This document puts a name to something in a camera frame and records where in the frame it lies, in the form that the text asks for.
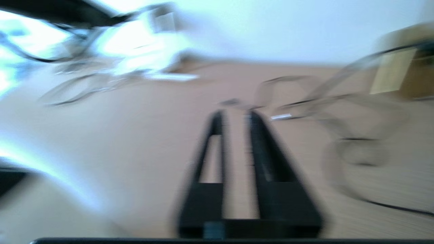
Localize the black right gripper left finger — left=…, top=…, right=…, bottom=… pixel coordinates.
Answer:
left=178, top=110, right=227, bottom=238

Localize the black cable with silver connector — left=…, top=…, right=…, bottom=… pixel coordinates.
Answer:
left=270, top=47, right=421, bottom=121

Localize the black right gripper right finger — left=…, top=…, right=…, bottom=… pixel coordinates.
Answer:
left=247, top=110, right=322, bottom=221

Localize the black lamp power cord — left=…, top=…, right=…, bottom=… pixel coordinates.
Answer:
left=322, top=95, right=434, bottom=217

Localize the brass desk lamp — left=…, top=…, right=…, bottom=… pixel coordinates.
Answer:
left=370, top=24, right=434, bottom=100

